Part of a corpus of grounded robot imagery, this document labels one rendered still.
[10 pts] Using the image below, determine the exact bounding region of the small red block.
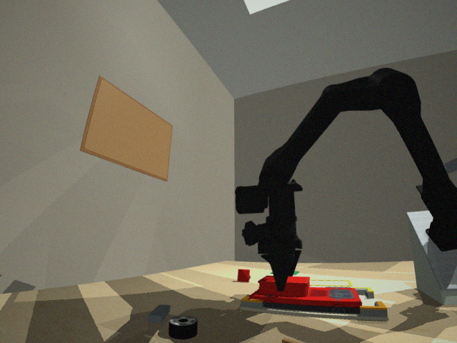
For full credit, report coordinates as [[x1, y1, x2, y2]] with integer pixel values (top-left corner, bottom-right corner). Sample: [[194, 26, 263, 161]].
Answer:
[[237, 269, 251, 282]]

